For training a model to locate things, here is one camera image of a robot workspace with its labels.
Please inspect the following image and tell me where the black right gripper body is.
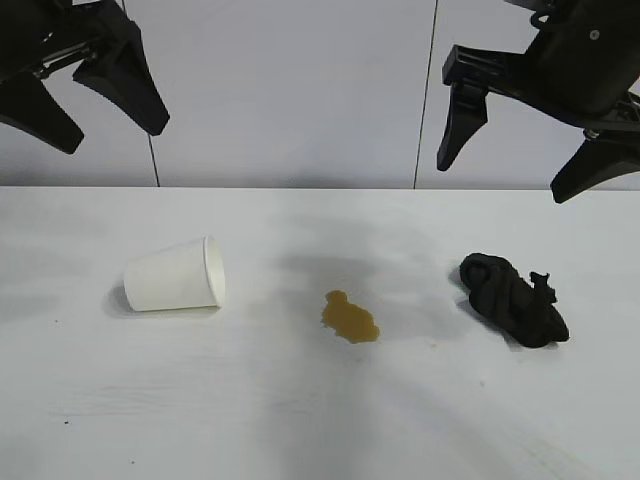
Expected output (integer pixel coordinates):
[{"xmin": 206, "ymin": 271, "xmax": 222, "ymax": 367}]
[{"xmin": 442, "ymin": 0, "xmax": 640, "ymax": 135}]

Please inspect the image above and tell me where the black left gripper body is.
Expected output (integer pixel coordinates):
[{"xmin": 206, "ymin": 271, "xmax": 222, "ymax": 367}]
[{"xmin": 0, "ymin": 0, "xmax": 142, "ymax": 87}]

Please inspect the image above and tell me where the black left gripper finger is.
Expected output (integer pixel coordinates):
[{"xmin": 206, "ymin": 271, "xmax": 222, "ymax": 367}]
[
  {"xmin": 72, "ymin": 38, "xmax": 171, "ymax": 136},
  {"xmin": 0, "ymin": 74, "xmax": 85, "ymax": 155}
]

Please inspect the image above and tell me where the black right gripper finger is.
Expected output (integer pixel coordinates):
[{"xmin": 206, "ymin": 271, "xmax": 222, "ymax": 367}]
[
  {"xmin": 549, "ymin": 124, "xmax": 640, "ymax": 204},
  {"xmin": 435, "ymin": 82, "xmax": 489, "ymax": 172}
]

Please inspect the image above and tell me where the black cloth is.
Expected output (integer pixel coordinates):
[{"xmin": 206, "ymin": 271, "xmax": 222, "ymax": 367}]
[{"xmin": 457, "ymin": 252, "xmax": 571, "ymax": 350}]

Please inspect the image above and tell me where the white paper cup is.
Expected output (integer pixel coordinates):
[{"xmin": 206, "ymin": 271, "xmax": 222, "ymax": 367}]
[{"xmin": 123, "ymin": 234, "xmax": 226, "ymax": 313}]

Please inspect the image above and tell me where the brown liquid spill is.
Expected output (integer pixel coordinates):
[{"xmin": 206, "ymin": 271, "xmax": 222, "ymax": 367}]
[{"xmin": 320, "ymin": 290, "xmax": 381, "ymax": 346}]

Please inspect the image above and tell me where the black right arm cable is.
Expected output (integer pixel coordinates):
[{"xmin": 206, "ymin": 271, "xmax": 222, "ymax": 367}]
[{"xmin": 531, "ymin": 0, "xmax": 559, "ymax": 26}]

